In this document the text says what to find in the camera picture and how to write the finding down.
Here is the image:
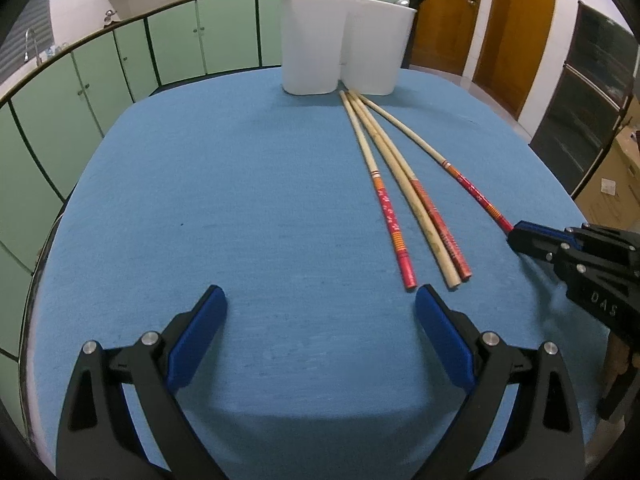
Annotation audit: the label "black glass cabinet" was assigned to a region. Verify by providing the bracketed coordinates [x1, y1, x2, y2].
[529, 2, 638, 194]

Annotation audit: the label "green lower kitchen cabinets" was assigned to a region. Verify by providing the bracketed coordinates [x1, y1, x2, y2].
[0, 0, 417, 436]

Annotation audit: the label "white double utensil holder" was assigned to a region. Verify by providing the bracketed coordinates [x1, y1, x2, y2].
[279, 0, 416, 96]

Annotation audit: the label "blue table mat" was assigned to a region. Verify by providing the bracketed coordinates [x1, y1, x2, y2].
[29, 70, 608, 479]

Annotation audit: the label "wooden door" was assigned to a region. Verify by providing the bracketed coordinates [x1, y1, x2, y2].
[473, 0, 555, 118]
[406, 0, 480, 75]

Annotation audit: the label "red patterned bamboo chopstick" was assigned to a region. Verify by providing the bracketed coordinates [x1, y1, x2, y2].
[338, 90, 416, 290]

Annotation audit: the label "worn red bamboo chopstick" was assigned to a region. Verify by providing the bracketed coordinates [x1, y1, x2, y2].
[349, 90, 474, 283]

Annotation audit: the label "chrome sink faucet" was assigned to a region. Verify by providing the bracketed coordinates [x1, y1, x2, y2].
[24, 28, 42, 66]

